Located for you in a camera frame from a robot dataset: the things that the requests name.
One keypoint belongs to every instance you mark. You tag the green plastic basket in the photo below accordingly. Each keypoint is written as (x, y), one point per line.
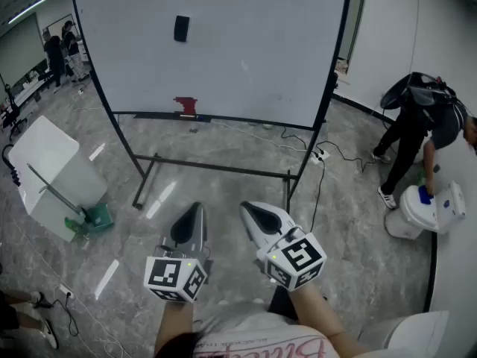
(98, 218)

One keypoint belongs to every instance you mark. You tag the white rounded fixture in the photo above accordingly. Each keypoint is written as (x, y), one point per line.
(406, 334)

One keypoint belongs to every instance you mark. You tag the person's black shorts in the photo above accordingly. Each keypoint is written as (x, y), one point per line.
(281, 302)

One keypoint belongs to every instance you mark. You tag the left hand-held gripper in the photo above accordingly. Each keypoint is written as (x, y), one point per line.
(171, 274)

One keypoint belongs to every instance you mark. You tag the green bottle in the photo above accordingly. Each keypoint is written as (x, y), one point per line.
(72, 225)

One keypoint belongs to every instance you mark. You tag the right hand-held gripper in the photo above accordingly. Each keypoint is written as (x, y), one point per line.
(298, 259)

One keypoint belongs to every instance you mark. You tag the black whiteboard eraser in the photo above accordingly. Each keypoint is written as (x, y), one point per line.
(181, 28)

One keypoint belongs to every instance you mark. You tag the white power strip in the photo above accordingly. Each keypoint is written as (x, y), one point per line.
(67, 291)
(320, 156)

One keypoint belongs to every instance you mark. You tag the whiteboard on black stand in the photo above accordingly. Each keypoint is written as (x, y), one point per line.
(208, 58)

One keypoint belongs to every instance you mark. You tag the dark framed glass door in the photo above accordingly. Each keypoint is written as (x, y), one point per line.
(356, 17)

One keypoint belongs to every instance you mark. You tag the background office desks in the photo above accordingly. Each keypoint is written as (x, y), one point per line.
(31, 90)

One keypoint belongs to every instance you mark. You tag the red magnetic holder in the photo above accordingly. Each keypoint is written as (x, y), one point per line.
(187, 103)

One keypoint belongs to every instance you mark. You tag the blue cloth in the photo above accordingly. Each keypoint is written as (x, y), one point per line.
(425, 195)

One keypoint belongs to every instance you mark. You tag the thin metal rod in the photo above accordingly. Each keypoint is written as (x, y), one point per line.
(52, 190)

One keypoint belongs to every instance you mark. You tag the white toilet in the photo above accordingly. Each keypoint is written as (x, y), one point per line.
(417, 215)

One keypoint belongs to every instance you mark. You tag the person's left forearm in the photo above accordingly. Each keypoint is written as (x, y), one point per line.
(173, 323)

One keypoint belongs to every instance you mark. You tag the person's white printed shirt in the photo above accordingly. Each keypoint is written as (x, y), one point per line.
(261, 338)

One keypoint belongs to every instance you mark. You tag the black office chair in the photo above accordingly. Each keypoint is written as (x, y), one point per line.
(13, 112)

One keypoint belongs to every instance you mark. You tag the person's right forearm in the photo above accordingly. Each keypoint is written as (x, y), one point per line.
(320, 315)

